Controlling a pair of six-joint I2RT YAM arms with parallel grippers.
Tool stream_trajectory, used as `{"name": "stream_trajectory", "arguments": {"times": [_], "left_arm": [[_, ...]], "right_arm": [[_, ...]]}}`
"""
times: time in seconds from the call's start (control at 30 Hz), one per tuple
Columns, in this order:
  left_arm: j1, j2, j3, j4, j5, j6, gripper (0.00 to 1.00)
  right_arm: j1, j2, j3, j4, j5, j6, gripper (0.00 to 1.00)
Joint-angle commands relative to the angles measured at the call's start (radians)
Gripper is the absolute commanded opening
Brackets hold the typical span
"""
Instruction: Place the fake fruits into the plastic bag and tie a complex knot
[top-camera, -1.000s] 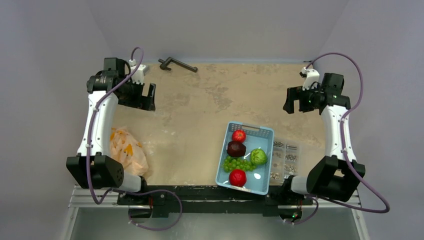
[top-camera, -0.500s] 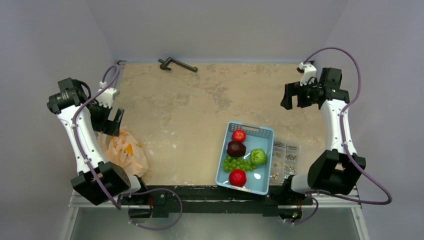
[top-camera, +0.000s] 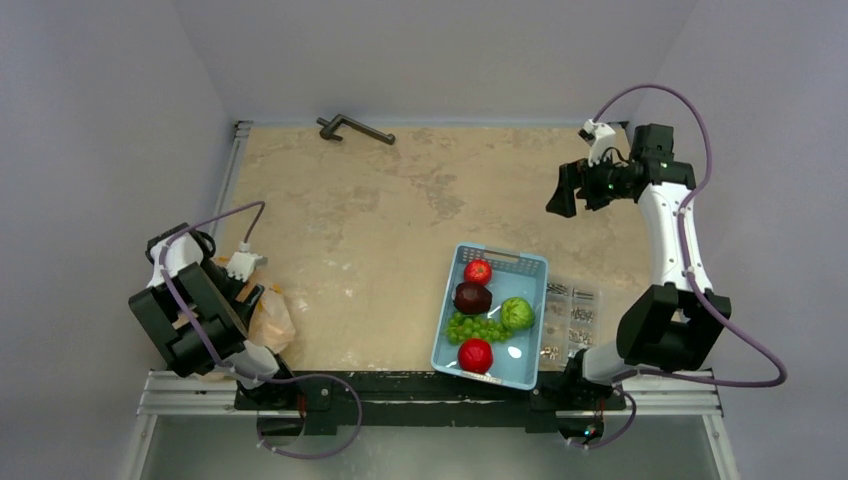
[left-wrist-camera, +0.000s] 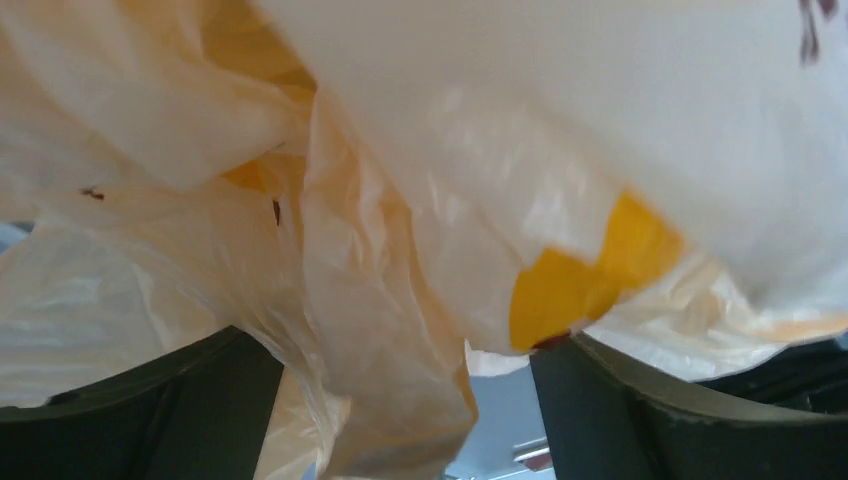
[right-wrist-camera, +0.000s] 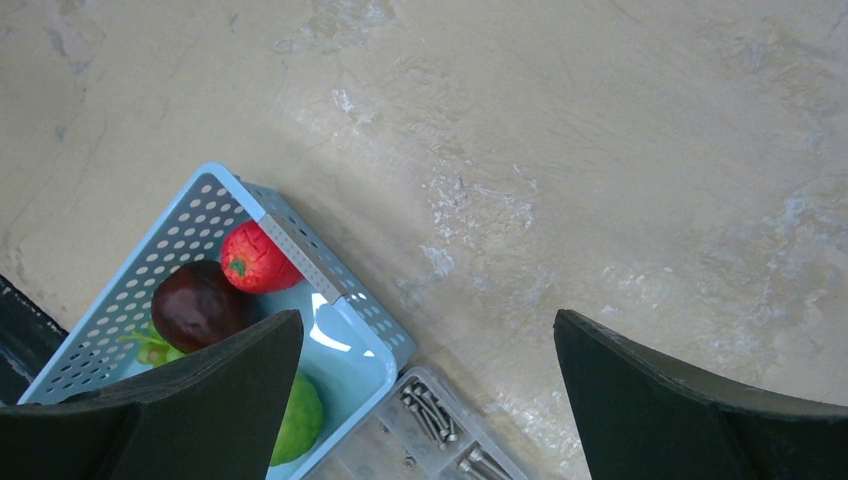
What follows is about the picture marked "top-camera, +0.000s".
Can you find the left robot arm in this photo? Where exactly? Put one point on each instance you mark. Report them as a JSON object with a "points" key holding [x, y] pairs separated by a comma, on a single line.
{"points": [[197, 313]]}

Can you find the black metal crank handle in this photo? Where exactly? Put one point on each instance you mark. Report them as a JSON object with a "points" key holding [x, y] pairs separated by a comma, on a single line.
{"points": [[329, 128]]}

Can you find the light blue plastic basket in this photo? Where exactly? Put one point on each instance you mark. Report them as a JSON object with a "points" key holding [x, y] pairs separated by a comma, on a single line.
{"points": [[525, 275]]}

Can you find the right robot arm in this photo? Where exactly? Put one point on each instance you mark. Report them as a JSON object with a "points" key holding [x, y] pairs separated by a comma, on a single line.
{"points": [[667, 328]]}

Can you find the green fake grape bunch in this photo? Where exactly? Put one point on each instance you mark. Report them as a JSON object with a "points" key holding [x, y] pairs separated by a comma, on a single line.
{"points": [[461, 327]]}

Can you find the large red fake apple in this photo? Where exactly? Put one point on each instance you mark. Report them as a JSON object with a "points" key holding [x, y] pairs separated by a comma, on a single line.
{"points": [[475, 355]]}

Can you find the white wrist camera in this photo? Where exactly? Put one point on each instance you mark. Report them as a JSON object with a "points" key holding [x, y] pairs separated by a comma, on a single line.
{"points": [[601, 139], [244, 265]]}

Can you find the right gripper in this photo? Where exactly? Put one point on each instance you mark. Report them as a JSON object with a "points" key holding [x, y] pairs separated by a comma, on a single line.
{"points": [[586, 183]]}

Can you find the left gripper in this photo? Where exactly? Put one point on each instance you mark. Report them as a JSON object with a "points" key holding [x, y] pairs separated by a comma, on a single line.
{"points": [[242, 309]]}

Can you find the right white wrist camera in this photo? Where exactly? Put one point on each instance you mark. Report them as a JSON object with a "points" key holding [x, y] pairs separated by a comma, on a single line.
{"points": [[601, 139]]}

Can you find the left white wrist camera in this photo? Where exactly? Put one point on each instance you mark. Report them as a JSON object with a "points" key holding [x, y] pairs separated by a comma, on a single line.
{"points": [[244, 265]]}

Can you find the orange banana print plastic bag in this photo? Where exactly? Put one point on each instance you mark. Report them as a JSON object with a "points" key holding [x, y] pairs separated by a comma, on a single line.
{"points": [[270, 324]]}

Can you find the green fake fruit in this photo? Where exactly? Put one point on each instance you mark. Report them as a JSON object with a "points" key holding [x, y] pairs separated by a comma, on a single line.
{"points": [[516, 314]]}

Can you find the small red fake apple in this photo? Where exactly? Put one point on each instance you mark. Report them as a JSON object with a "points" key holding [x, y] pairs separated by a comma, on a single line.
{"points": [[478, 271]]}

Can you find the clear plastic screw box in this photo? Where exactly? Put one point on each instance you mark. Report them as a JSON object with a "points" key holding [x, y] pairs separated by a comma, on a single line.
{"points": [[572, 318]]}

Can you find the dark purple fake fruit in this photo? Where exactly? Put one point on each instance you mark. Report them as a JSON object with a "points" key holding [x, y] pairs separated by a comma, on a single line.
{"points": [[472, 298]]}

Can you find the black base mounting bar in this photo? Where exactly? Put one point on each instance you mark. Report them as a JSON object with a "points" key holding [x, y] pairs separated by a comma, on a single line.
{"points": [[331, 400]]}

